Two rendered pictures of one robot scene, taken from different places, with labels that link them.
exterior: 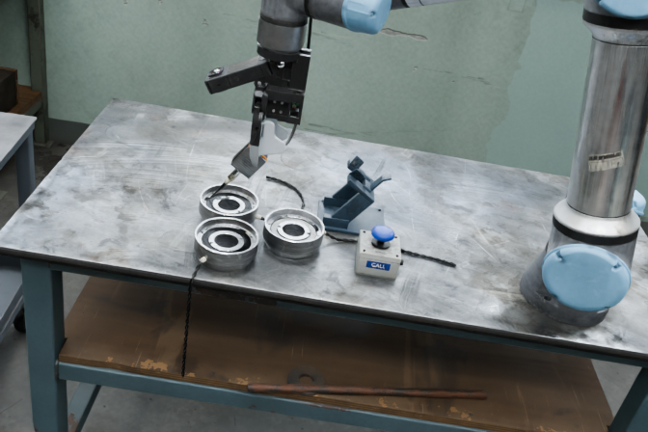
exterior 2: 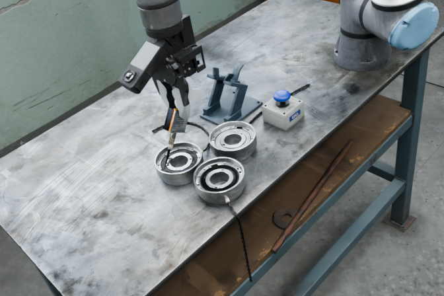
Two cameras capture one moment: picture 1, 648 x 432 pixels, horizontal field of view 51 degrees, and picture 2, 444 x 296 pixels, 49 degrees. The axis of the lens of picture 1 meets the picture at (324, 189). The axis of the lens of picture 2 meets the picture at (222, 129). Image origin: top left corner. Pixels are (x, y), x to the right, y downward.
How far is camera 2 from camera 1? 0.64 m
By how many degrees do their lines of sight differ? 31
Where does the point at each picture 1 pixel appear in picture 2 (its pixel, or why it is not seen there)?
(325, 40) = not seen: outside the picture
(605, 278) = (429, 18)
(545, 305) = (370, 65)
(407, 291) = (318, 115)
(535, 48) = not seen: outside the picture
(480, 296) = (341, 87)
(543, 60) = not seen: outside the picture
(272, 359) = (256, 227)
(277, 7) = not seen: outside the picture
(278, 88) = (180, 53)
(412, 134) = (84, 60)
